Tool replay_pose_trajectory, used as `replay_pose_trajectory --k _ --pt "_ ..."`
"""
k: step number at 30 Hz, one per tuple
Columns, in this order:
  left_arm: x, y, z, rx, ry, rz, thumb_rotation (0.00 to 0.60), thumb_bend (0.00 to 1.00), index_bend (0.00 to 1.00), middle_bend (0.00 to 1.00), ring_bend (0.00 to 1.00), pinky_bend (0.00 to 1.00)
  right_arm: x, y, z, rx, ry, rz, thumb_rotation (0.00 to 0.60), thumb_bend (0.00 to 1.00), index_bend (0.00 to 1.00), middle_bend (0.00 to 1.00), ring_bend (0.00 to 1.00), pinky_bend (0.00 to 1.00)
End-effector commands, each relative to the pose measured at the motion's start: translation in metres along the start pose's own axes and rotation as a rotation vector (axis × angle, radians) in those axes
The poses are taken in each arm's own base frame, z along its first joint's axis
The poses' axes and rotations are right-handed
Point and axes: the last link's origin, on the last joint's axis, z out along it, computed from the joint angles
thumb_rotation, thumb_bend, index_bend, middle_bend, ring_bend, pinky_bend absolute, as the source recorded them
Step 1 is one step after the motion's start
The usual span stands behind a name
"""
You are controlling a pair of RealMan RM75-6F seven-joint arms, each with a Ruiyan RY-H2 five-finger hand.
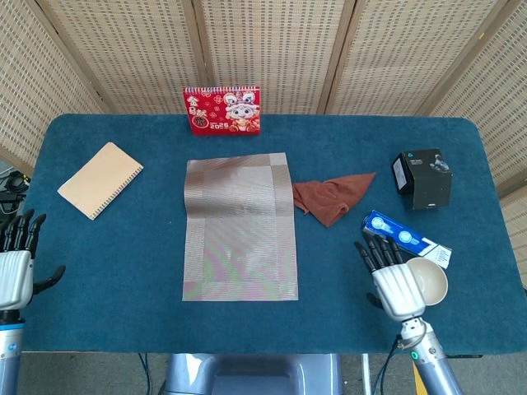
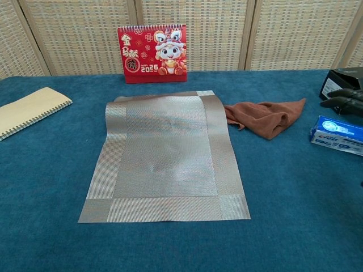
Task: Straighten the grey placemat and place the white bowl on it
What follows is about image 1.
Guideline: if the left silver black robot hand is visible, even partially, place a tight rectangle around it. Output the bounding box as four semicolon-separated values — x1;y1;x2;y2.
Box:
0;208;67;312

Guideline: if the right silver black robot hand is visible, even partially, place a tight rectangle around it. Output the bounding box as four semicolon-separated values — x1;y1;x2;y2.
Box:
353;234;427;323

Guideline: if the cream round bowl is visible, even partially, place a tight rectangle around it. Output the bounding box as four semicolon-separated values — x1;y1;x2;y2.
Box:
405;257;449;308

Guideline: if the grey woven placemat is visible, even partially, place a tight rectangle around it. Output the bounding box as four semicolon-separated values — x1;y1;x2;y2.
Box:
181;152;300;303

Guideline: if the blue toothpaste box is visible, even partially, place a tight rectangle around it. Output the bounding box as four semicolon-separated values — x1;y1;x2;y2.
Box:
361;209;453;271

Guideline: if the white table leg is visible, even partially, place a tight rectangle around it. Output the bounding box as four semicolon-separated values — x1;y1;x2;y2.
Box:
360;353;372;395

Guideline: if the blue felt table cover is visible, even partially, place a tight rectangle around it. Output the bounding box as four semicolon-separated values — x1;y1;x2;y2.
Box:
16;114;520;356

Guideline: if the black cardboard box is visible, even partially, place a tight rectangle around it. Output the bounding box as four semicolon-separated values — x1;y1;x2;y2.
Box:
390;148;454;211

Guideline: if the brown cloth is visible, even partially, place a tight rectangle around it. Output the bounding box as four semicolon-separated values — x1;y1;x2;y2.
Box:
291;171;377;229

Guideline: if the kraft spiral notebook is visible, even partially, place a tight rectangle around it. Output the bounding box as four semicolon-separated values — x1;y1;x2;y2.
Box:
57;142;145;221

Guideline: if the blue-grey robot torso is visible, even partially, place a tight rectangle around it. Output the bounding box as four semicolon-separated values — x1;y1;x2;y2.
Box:
162;352;343;395

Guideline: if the red desk calendar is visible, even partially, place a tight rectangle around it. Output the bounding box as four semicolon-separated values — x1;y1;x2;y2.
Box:
182;85;262;137

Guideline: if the woven bamboo folding screen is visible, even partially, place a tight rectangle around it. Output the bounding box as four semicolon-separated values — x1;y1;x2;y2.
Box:
0;0;527;198

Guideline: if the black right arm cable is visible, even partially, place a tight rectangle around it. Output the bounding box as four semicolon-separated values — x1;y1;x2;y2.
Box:
372;334;403;395

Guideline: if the black equipment with cables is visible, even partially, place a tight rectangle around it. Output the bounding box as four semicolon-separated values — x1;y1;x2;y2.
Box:
0;169;30;225

